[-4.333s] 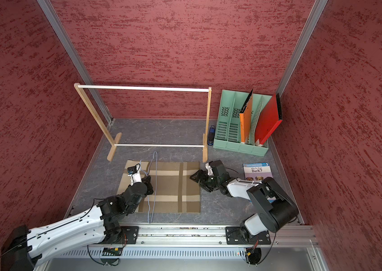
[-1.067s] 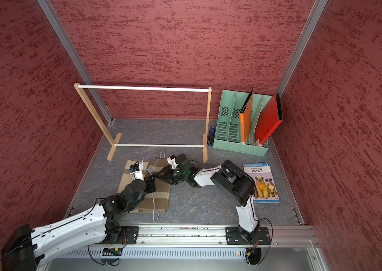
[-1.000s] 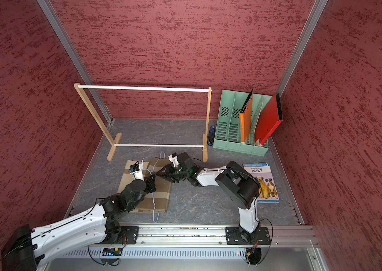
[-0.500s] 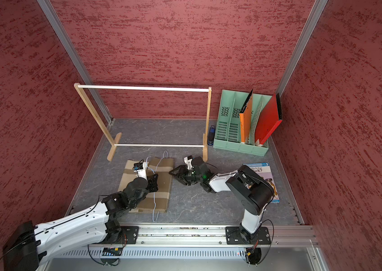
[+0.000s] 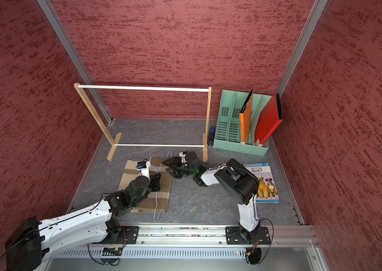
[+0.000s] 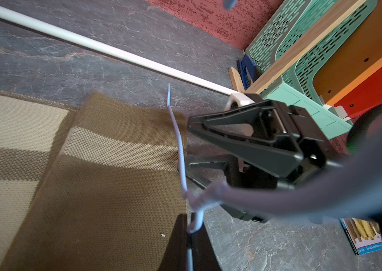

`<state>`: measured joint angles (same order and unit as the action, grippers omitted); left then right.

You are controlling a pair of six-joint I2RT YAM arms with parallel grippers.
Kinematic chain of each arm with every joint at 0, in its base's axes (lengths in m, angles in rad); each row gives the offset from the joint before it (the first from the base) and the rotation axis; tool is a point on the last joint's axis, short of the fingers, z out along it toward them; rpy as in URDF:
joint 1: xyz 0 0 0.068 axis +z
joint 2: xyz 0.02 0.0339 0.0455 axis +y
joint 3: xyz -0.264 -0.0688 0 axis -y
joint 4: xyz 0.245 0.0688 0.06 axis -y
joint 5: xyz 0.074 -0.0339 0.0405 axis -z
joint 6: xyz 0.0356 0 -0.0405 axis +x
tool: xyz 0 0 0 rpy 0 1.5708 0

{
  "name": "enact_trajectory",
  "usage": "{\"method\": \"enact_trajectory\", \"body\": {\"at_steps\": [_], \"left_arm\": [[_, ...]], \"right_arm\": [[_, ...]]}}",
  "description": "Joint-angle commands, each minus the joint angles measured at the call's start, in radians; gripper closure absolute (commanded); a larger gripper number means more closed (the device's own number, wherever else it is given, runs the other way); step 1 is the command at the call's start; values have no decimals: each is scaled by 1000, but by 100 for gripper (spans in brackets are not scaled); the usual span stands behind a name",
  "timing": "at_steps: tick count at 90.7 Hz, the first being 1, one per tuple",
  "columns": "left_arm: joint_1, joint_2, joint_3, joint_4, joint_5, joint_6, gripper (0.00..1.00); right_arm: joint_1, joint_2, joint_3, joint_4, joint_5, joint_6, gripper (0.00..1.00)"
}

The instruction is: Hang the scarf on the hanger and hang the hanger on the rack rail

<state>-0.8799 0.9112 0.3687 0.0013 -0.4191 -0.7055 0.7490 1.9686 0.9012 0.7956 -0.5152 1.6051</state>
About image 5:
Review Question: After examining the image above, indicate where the brown plaid scarf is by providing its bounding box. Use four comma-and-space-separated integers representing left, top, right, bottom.
118, 157, 172, 213

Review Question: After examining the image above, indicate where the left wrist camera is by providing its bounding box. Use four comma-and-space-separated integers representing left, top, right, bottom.
136, 159, 151, 170

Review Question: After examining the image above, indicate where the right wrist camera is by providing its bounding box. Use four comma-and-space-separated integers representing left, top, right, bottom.
179, 151, 188, 163

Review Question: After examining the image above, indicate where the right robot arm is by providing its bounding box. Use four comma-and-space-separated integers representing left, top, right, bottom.
163, 151, 261, 244

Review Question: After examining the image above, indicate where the aluminium corner post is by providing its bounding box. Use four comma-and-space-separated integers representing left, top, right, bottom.
276, 0, 328, 97
37, 0, 114, 124

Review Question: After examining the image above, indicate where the orange folder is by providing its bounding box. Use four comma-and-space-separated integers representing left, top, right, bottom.
239, 90, 253, 144

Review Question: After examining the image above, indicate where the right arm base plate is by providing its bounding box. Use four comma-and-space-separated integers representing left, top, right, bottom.
225, 227, 271, 245

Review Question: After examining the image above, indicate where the left aluminium corner post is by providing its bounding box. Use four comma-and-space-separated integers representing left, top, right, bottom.
37, 0, 114, 124

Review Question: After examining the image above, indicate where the green file organizer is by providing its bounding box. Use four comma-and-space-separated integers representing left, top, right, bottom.
213, 90, 271, 157

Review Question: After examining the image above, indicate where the aluminium rail frame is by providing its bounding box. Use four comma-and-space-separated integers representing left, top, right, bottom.
40, 220, 329, 271

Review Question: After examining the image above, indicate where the right aluminium corner post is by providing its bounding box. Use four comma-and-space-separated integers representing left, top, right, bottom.
276, 0, 328, 97

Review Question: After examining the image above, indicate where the left base cable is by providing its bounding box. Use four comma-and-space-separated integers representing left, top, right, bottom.
87, 233, 128, 267

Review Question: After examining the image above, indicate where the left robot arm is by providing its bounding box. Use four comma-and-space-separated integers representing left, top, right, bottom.
5, 173, 161, 271

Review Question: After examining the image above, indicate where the dog picture book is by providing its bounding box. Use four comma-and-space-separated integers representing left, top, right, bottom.
244, 163, 280, 203

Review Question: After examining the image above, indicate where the right base cable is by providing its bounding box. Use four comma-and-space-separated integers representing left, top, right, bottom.
241, 217, 275, 265

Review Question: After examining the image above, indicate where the small blue black object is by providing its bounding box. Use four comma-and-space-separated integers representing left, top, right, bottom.
207, 125, 216, 146

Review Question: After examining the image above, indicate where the light blue wire hanger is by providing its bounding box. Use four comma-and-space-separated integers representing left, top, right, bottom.
148, 150, 175, 221

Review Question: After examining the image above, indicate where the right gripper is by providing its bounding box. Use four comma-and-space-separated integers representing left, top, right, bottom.
162, 156, 195, 178

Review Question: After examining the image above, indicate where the wooden clothes rack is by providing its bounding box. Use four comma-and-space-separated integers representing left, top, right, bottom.
74, 82, 212, 163

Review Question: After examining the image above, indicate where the base cable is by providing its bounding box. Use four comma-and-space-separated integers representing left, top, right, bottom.
241, 217, 275, 265
87, 233, 128, 267

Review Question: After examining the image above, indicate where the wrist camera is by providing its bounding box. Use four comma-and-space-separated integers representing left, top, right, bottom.
179, 151, 188, 163
136, 159, 151, 170

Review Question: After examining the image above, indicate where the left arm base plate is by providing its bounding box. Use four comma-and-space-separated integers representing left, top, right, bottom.
99, 226, 140, 245

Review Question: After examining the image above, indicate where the red folder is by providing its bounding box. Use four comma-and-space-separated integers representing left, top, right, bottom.
254, 93, 283, 146

